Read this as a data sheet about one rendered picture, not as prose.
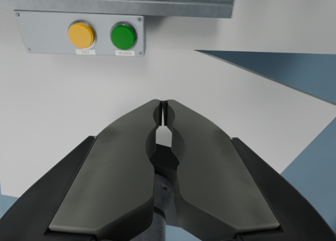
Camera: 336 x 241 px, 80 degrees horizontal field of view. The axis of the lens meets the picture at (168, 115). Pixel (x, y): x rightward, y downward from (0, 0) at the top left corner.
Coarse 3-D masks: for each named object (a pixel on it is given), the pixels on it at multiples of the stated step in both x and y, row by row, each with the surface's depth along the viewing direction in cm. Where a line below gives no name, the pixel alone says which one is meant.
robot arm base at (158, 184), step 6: (156, 174) 55; (156, 180) 54; (162, 180) 55; (168, 180) 57; (156, 186) 53; (162, 186) 55; (168, 186) 56; (156, 192) 52; (162, 192) 55; (168, 192) 56; (156, 198) 52; (162, 198) 54; (168, 198) 55; (156, 204) 51; (162, 204) 52; (168, 204) 55; (156, 210) 49; (162, 210) 51
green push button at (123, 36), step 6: (120, 24) 33; (114, 30) 33; (120, 30) 33; (126, 30) 33; (132, 30) 34; (114, 36) 34; (120, 36) 34; (126, 36) 34; (132, 36) 34; (114, 42) 34; (120, 42) 34; (126, 42) 34; (132, 42) 34; (120, 48) 35; (126, 48) 35
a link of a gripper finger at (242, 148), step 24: (240, 144) 8; (264, 168) 7; (264, 192) 6; (288, 192) 6; (288, 216) 6; (312, 216) 6; (240, 240) 5; (264, 240) 5; (288, 240) 5; (312, 240) 5
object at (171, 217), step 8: (160, 144) 62; (160, 152) 59; (168, 152) 60; (152, 160) 55; (160, 160) 56; (168, 160) 57; (176, 160) 58; (160, 168) 55; (168, 168) 55; (176, 168) 56; (168, 176) 56; (168, 208) 66; (168, 216) 69; (168, 224) 72; (176, 224) 72
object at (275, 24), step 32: (256, 0) 42; (288, 0) 42; (320, 0) 42; (0, 32) 43; (160, 32) 44; (192, 32) 45; (224, 32) 45; (256, 32) 45; (288, 32) 45; (320, 32) 46
